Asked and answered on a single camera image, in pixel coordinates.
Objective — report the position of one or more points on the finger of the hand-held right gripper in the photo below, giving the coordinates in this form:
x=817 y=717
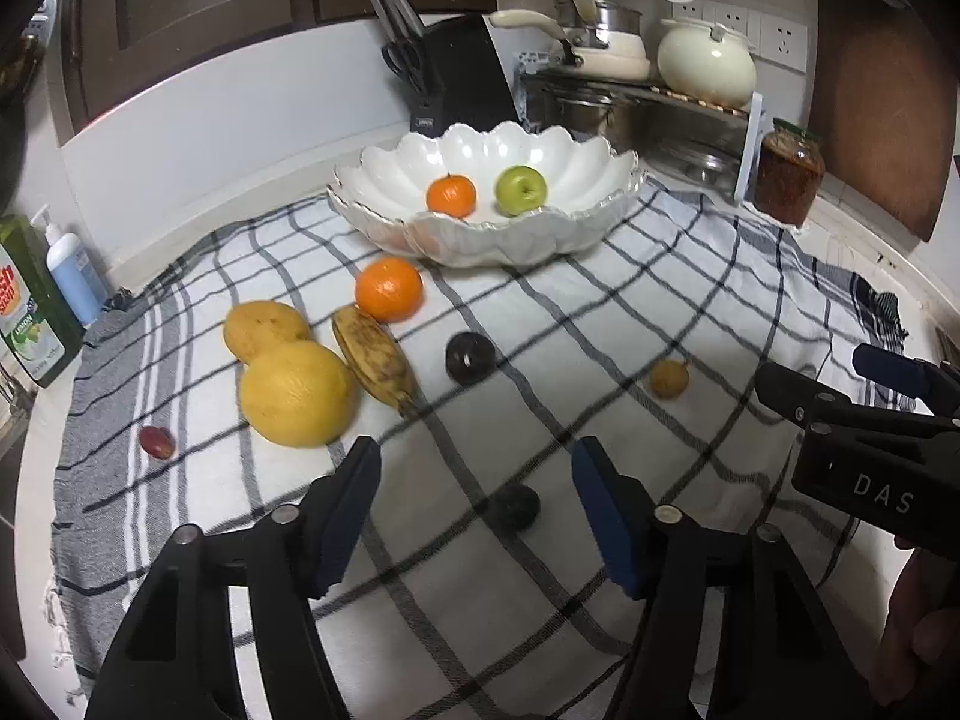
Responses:
x=892 y=369
x=787 y=390

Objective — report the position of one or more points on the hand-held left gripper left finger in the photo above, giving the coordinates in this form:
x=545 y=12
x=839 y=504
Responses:
x=352 y=517

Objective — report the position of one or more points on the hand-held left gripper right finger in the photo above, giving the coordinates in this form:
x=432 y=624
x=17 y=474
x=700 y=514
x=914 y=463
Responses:
x=607 y=517

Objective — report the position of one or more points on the dark purple plum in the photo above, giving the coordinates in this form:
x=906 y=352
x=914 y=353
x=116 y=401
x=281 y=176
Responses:
x=516 y=508
x=470 y=360

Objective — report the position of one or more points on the small brown longan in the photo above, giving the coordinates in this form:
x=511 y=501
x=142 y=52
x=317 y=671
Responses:
x=669 y=379

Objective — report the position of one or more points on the large yellow grapefruit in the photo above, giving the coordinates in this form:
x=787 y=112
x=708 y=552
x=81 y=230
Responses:
x=296 y=394

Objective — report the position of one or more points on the spotted ripe banana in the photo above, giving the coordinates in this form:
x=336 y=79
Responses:
x=371 y=356

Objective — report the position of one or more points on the yellow mango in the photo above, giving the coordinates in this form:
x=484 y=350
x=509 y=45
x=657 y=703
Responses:
x=262 y=328

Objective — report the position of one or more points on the red date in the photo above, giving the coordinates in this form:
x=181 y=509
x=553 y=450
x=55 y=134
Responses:
x=156 y=442

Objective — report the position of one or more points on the large orange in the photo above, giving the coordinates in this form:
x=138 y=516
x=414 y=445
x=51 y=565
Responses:
x=388 y=290

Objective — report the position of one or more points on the white scalloped bowl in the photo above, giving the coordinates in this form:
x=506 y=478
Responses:
x=570 y=165

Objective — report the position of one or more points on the person's right hand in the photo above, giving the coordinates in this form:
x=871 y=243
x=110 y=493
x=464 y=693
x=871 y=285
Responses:
x=930 y=615

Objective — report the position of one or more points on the dark blue printed cloth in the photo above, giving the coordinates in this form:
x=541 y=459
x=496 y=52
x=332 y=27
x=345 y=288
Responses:
x=881 y=311

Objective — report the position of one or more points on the white checked cloth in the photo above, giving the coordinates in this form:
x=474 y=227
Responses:
x=570 y=390

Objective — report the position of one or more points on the glass jar of red sauce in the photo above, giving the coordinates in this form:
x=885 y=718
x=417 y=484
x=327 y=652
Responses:
x=787 y=176

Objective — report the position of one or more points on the glass pot lid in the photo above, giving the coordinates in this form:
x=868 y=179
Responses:
x=697 y=163

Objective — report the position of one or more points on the brown wooden cutting board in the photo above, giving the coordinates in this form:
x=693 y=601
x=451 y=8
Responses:
x=877 y=90

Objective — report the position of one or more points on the metal corner rack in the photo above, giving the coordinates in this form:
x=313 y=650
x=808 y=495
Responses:
x=675 y=116

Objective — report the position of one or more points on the green apple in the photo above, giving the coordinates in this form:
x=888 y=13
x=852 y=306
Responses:
x=519 y=191

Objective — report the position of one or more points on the cream kettle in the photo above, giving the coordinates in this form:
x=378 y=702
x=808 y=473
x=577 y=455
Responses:
x=705 y=64

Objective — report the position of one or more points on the small tangerine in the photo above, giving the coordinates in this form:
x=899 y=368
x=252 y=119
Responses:
x=451 y=196

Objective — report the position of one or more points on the large steel pot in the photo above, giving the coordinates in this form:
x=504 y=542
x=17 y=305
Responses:
x=592 y=112

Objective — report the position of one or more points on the blue pump bottle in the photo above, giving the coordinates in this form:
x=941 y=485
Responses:
x=75 y=277

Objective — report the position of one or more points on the cream saucepan with steel pot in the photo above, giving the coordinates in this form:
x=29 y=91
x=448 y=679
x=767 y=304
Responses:
x=607 y=64

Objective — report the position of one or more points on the green detergent bottle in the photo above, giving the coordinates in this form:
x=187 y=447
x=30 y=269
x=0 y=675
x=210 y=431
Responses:
x=30 y=307

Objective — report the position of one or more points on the black knife block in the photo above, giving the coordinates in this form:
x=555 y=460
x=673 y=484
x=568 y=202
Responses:
x=465 y=67

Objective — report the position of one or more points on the black kitchen scissors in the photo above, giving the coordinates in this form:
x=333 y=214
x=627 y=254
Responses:
x=409 y=64

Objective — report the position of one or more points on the metal strainer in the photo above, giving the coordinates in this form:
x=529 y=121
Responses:
x=43 y=15

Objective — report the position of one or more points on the white wall socket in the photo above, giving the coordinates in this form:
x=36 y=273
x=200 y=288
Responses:
x=686 y=11
x=739 y=19
x=784 y=37

